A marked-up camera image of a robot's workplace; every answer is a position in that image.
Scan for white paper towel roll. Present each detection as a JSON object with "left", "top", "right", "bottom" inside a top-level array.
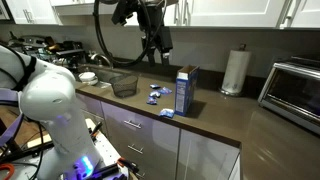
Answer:
[{"left": 220, "top": 44, "right": 252, "bottom": 96}]

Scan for white upper cabinets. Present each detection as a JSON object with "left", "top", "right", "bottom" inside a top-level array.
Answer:
[{"left": 1, "top": 0, "right": 320, "bottom": 29}]

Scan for white bowl in sink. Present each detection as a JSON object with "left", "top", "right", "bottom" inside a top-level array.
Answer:
[{"left": 78, "top": 72, "right": 98, "bottom": 85}]

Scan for robot base table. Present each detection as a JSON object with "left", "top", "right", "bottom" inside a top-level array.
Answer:
[{"left": 1, "top": 124, "right": 137, "bottom": 180}]

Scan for black wire mesh basket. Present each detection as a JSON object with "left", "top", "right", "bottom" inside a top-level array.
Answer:
[{"left": 110, "top": 75, "right": 138, "bottom": 98}]

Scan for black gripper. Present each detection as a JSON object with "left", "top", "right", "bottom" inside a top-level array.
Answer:
[{"left": 139, "top": 0, "right": 173, "bottom": 66}]

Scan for cluttered dish rack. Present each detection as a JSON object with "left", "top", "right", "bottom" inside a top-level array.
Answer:
[{"left": 8, "top": 32, "right": 86, "bottom": 70}]

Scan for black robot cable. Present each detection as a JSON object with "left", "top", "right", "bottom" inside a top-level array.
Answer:
[{"left": 92, "top": 0, "right": 168, "bottom": 68}]

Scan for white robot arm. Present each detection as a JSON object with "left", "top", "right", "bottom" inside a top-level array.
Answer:
[{"left": 0, "top": 45, "right": 102, "bottom": 180}]

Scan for chrome sink faucet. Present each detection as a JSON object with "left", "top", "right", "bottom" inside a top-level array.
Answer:
[{"left": 90, "top": 53, "right": 113, "bottom": 68}]

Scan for silver toaster oven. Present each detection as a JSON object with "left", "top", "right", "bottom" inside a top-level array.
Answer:
[{"left": 258, "top": 54, "right": 320, "bottom": 134}]

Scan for white lower cabinet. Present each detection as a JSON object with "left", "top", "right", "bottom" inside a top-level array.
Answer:
[{"left": 77, "top": 95, "right": 241, "bottom": 180}]

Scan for blue cardboard food box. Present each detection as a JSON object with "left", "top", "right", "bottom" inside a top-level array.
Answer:
[{"left": 174, "top": 65, "right": 199, "bottom": 116}]

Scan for blue sachet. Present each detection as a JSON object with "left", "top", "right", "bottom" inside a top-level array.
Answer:
[
  {"left": 158, "top": 87, "right": 172, "bottom": 95},
  {"left": 150, "top": 84, "right": 160, "bottom": 89},
  {"left": 146, "top": 97, "right": 157, "bottom": 105},
  {"left": 159, "top": 108, "right": 174, "bottom": 118},
  {"left": 149, "top": 91, "right": 161, "bottom": 98}
]

